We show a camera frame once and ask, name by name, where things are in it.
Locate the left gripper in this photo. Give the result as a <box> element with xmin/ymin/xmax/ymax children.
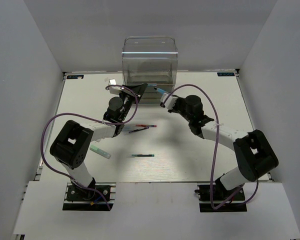
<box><xmin>118</xmin><ymin>83</ymin><xmax>148</xmax><ymax>122</ymax></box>

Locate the clear acrylic drawer organizer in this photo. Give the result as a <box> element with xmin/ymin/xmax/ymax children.
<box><xmin>121</xmin><ymin>36</ymin><xmax>178</xmax><ymax>104</ymax></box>

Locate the red gel pen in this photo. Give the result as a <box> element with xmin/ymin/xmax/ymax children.
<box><xmin>135</xmin><ymin>124</ymin><xmax>157</xmax><ymax>128</ymax></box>

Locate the purple gel pen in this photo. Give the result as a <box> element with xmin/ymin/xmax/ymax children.
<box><xmin>127</xmin><ymin>126</ymin><xmax>149</xmax><ymax>134</ymax></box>

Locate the green black gel pen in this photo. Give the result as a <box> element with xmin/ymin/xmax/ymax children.
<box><xmin>131</xmin><ymin>154</ymin><xmax>155</xmax><ymax>158</ymax></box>

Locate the green capped highlighter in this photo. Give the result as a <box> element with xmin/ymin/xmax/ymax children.
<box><xmin>89</xmin><ymin>145</ymin><xmax>111</xmax><ymax>159</ymax></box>

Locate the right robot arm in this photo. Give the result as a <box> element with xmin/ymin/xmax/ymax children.
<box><xmin>160</xmin><ymin>93</ymin><xmax>279</xmax><ymax>200</ymax></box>

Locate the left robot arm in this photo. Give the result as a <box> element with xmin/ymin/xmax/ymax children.
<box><xmin>49</xmin><ymin>83</ymin><xmax>148</xmax><ymax>200</ymax></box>

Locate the right blue corner label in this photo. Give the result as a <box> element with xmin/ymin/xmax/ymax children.
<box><xmin>217</xmin><ymin>72</ymin><xmax>235</xmax><ymax>77</ymax></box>

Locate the blue corner label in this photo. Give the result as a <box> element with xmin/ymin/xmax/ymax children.
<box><xmin>217</xmin><ymin>72</ymin><xmax>235</xmax><ymax>77</ymax></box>
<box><xmin>66</xmin><ymin>75</ymin><xmax>84</xmax><ymax>80</ymax></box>

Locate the left blue corner label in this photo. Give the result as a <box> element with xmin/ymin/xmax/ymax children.
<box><xmin>66</xmin><ymin>75</ymin><xmax>84</xmax><ymax>80</ymax></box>

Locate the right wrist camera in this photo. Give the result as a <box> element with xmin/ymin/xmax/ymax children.
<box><xmin>160</xmin><ymin>93</ymin><xmax>178</xmax><ymax>110</ymax></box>

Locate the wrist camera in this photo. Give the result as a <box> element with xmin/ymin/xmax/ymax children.
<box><xmin>160</xmin><ymin>93</ymin><xmax>178</xmax><ymax>110</ymax></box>
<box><xmin>105</xmin><ymin>78</ymin><xmax>122</xmax><ymax>95</ymax></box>

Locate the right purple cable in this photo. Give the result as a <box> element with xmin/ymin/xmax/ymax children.
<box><xmin>162</xmin><ymin>84</ymin><xmax>260</xmax><ymax>210</ymax></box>

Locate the purple cable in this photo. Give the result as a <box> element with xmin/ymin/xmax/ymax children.
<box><xmin>41</xmin><ymin>84</ymin><xmax>141</xmax><ymax>211</ymax></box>
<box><xmin>162</xmin><ymin>84</ymin><xmax>260</xmax><ymax>210</ymax></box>

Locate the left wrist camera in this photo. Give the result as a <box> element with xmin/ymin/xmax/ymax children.
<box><xmin>105</xmin><ymin>78</ymin><xmax>122</xmax><ymax>95</ymax></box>

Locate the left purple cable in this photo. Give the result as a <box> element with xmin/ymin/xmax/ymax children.
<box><xmin>41</xmin><ymin>84</ymin><xmax>141</xmax><ymax>211</ymax></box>

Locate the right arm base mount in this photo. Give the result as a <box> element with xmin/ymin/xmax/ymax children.
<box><xmin>194</xmin><ymin>184</ymin><xmax>247</xmax><ymax>213</ymax></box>

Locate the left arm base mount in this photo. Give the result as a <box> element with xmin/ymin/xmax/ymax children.
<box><xmin>62</xmin><ymin>183</ymin><xmax>116</xmax><ymax>212</ymax></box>

